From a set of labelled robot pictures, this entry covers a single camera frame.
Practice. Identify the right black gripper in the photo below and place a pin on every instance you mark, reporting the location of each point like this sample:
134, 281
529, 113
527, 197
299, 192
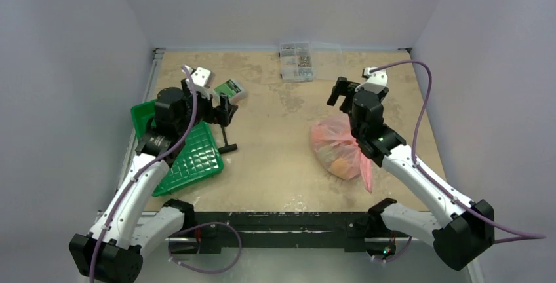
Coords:
342, 92

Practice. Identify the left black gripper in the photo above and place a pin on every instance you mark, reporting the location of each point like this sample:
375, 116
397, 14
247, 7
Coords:
221, 115

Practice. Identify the pink plastic bag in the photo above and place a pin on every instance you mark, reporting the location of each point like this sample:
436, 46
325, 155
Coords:
331, 139

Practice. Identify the orange fake fruit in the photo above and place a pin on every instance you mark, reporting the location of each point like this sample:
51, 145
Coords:
343, 168

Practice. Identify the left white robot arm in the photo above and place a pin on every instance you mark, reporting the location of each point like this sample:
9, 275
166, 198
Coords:
115, 247

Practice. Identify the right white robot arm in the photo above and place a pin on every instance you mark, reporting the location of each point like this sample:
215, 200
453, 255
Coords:
452, 226

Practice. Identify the green labelled small box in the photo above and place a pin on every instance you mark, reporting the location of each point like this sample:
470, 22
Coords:
233, 90

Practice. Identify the clear screw organizer box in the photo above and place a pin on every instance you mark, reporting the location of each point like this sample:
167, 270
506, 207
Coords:
310, 61

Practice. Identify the green plastic tray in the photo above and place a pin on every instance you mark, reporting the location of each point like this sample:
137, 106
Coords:
197, 161

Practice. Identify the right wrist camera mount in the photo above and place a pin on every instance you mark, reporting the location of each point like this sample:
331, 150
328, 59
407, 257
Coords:
375, 80

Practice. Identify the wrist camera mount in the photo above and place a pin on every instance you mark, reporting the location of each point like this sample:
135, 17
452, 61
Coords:
200, 78
375, 80

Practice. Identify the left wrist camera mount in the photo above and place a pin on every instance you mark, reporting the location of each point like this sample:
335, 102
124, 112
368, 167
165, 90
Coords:
200, 78

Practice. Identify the aluminium frame rail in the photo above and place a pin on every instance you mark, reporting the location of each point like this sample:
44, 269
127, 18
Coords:
142, 114

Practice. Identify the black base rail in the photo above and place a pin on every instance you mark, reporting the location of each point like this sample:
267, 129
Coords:
348, 231

